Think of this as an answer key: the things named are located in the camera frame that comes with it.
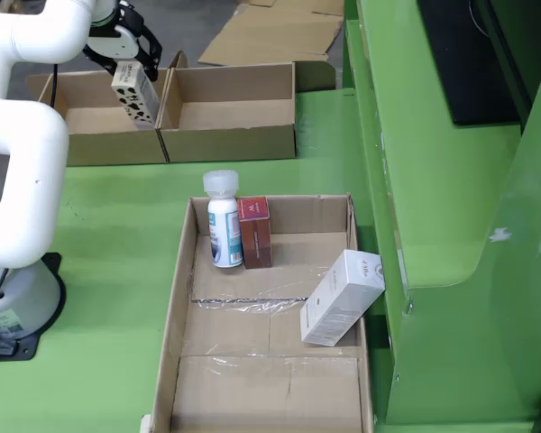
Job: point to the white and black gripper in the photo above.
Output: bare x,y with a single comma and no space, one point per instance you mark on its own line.
112,43

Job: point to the cow print hand cream box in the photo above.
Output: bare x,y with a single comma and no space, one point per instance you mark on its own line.
135,99

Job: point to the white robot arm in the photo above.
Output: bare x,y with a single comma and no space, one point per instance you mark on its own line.
27,189

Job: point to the open cardboard box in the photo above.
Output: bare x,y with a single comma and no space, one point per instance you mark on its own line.
94,144
234,113

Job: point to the flat cardboard sheet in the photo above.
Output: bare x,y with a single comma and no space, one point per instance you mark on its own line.
270,31

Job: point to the dark red box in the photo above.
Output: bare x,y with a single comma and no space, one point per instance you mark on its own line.
257,243

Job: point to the large cardboard tray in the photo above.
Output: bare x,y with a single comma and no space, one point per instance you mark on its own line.
270,279

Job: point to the white d'Alba box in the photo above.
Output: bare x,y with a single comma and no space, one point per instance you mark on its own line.
338,302

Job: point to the white bottle with teal label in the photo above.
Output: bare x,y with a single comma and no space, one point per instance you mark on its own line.
223,225

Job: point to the green metal cabinet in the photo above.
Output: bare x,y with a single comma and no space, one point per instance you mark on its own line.
433,180

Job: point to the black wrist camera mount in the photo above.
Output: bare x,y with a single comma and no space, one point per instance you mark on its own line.
133,15

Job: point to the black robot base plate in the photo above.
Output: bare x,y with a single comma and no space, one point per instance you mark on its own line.
27,349

